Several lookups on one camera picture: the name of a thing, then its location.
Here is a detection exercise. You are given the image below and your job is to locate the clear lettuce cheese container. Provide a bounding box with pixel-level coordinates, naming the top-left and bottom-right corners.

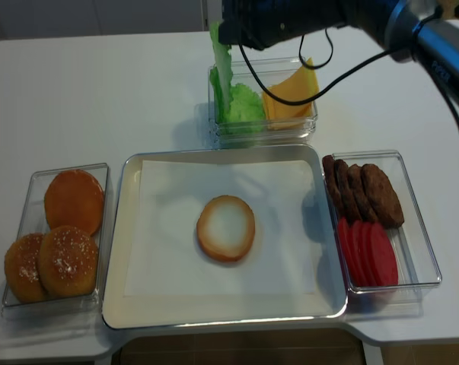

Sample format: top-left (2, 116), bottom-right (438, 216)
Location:
top-left (207, 58), bottom-right (318, 148)

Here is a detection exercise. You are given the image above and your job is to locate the yellow cheese slices stack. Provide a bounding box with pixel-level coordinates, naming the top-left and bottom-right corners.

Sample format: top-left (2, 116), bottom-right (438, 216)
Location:
top-left (262, 65), bottom-right (320, 131)

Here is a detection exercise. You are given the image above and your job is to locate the white paper sheet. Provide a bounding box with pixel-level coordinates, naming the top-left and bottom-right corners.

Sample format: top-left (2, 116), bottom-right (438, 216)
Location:
top-left (125, 160), bottom-right (314, 295)

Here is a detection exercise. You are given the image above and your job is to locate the brown meat patty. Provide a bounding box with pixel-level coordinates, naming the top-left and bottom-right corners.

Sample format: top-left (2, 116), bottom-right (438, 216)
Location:
top-left (334, 159), bottom-right (362, 224)
top-left (322, 155), bottom-right (345, 217)
top-left (347, 164), bottom-right (378, 223)
top-left (361, 163), bottom-right (404, 229)

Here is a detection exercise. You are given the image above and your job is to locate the sesame bun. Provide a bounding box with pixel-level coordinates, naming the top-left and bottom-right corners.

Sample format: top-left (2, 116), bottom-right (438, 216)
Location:
top-left (37, 226), bottom-right (99, 298)
top-left (4, 233), bottom-right (47, 303)

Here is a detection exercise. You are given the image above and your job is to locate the green lettuce leaf pile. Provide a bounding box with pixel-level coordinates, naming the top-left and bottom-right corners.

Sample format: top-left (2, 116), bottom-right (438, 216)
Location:
top-left (217, 83), bottom-right (266, 135)

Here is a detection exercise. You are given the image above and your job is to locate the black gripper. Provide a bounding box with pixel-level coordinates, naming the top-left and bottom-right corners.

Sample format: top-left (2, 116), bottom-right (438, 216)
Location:
top-left (218, 0), bottom-right (348, 51)

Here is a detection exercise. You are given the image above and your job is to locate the bottom bun half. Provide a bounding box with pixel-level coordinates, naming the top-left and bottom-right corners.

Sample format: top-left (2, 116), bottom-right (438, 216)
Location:
top-left (196, 195), bottom-right (256, 262)

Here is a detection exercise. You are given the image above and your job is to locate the plain brown bun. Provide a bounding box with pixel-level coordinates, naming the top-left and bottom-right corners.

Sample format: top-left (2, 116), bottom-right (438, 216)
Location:
top-left (44, 170), bottom-right (104, 236)

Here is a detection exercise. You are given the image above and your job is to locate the white serving tray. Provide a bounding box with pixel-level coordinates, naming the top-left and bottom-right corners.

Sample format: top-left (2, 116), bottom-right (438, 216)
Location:
top-left (102, 144), bottom-right (348, 329)

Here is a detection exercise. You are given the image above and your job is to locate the sesame top bun left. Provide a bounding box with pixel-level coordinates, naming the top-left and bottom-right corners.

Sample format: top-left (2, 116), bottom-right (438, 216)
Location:
top-left (4, 233), bottom-right (47, 303)

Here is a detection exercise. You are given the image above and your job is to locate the black blue robot arm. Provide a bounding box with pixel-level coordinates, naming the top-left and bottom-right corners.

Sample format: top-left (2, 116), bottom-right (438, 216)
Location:
top-left (218, 0), bottom-right (459, 132)

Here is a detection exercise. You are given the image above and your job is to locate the red tomato slice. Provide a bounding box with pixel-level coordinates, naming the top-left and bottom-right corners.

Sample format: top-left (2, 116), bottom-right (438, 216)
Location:
top-left (337, 217), bottom-right (361, 286)
top-left (350, 221), bottom-right (369, 287)
top-left (360, 222), bottom-right (377, 287)
top-left (368, 224), bottom-right (398, 286)

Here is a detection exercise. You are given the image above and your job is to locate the sesame top bun right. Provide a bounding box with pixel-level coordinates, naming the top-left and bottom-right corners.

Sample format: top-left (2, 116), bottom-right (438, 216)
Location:
top-left (37, 226), bottom-right (99, 298)

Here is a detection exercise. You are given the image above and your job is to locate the clear bun container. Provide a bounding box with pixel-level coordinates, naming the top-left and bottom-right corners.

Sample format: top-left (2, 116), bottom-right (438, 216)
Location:
top-left (1, 163), bottom-right (110, 319)

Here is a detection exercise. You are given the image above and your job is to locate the clear patty tomato container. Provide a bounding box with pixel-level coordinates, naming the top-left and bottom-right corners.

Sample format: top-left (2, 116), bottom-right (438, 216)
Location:
top-left (326, 151), bottom-right (442, 305)

